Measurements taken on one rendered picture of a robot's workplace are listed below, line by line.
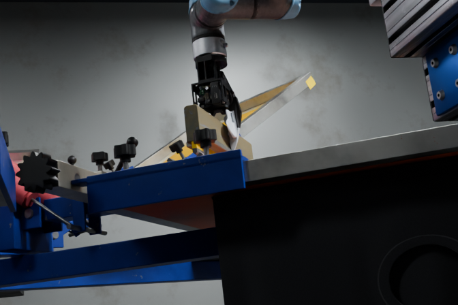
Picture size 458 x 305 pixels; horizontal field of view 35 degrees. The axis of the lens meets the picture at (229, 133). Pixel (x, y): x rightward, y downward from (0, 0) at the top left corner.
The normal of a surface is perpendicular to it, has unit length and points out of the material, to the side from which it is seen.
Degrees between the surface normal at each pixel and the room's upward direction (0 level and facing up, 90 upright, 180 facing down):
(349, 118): 90
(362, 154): 90
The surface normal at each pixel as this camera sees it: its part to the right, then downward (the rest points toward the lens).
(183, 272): 0.66, -0.26
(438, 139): -0.31, -0.21
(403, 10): -0.97, 0.04
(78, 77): 0.23, -0.27
